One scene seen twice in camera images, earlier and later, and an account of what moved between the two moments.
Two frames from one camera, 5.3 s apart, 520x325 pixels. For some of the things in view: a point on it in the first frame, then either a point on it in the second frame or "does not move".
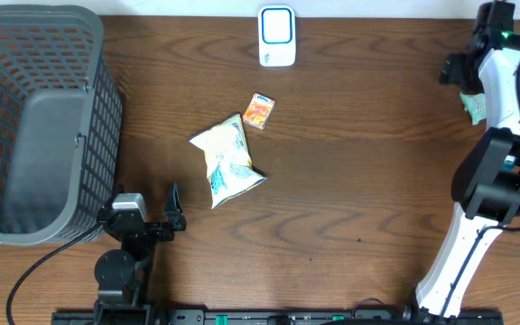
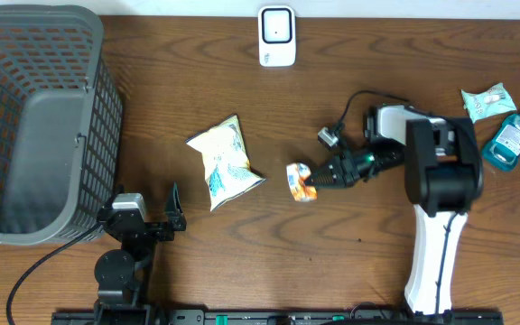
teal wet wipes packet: x=476 y=105 does not move
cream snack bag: x=227 y=159 does not move
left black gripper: x=164 y=231 does not move
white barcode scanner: x=276 y=36 does not move
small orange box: x=258 y=111 -> x=297 y=173
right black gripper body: x=463 y=69 -> x=358 y=163
